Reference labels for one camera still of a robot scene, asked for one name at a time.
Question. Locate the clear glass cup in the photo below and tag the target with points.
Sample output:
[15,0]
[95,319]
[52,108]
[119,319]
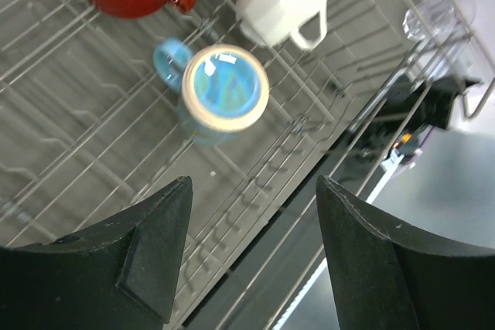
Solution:
[438,18]

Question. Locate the blue patterned mug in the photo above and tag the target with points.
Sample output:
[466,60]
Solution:
[223,89]

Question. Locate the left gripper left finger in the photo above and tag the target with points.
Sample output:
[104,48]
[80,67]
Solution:
[119,273]

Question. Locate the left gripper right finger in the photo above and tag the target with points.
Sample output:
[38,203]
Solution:
[387,274]

